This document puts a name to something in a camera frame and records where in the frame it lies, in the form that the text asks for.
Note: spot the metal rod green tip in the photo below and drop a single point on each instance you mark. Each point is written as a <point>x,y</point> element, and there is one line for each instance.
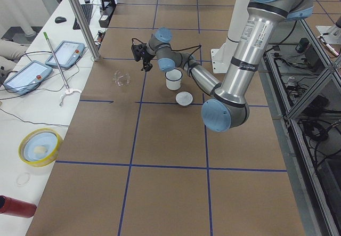
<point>57,63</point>

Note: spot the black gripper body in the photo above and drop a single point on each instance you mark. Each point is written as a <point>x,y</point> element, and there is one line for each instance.
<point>147,57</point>

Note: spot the aluminium frame post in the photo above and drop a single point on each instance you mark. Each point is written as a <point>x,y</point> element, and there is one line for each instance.
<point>79,15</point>

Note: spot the blue teach pendant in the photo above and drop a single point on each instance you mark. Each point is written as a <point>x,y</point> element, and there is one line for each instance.
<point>68,53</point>
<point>28,78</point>

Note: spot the far blue teach pendant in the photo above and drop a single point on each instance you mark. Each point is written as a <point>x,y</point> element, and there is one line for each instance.
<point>68,53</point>

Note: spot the white enamel mug lid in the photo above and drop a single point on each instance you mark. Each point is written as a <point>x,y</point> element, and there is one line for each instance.
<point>184,98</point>

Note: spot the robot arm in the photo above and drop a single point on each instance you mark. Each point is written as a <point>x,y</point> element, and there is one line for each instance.
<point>227,106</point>

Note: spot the white enamel mug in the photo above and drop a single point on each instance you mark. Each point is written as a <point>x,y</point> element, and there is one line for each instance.
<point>173,79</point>

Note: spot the black computer mouse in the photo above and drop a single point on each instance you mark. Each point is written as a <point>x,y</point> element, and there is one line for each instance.
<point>60,20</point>

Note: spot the white plastic hook piece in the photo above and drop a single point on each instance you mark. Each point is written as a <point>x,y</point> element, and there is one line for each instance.
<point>68,95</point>

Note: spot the clear glass funnel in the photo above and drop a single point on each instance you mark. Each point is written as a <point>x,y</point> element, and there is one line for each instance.
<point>121,78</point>

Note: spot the yellow tape roll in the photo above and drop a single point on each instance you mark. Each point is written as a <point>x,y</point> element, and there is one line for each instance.
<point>40,147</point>

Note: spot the red bottle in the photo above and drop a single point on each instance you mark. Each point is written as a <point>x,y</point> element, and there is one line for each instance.
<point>18,208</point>

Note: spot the near blue teach pendant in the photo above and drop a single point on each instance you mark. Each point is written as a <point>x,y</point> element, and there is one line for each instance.
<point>28,78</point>

